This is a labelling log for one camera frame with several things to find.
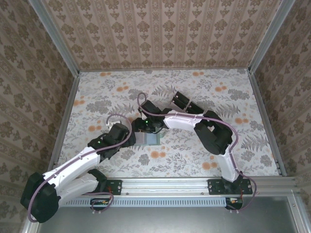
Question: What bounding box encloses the aluminium frame post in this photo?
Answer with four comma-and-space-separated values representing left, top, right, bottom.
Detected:
28, 0, 81, 76
248, 0, 296, 73

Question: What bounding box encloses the white slotted cable duct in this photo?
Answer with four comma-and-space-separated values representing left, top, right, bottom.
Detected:
59, 197, 229, 207

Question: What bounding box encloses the grey metal panel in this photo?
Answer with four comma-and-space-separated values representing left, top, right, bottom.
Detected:
23, 195, 311, 233

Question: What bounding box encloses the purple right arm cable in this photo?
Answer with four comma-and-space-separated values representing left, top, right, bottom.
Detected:
137, 92, 258, 215

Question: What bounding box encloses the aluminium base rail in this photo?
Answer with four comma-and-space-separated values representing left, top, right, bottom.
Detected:
55, 176, 301, 196

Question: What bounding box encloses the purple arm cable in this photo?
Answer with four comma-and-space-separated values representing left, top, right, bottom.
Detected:
137, 92, 258, 215
27, 113, 134, 223

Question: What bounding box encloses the black tiered card stand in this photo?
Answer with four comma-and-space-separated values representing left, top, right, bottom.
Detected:
171, 90, 205, 115

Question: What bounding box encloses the black junction box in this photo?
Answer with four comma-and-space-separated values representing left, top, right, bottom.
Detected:
90, 198, 110, 211
225, 197, 243, 210

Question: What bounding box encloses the aluminium back rail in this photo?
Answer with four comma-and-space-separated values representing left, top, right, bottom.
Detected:
79, 68, 251, 73

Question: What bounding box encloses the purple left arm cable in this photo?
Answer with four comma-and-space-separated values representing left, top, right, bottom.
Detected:
27, 113, 134, 223

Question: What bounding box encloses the aluminium side rail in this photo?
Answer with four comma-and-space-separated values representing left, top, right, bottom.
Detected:
248, 71, 287, 177
47, 72, 81, 170

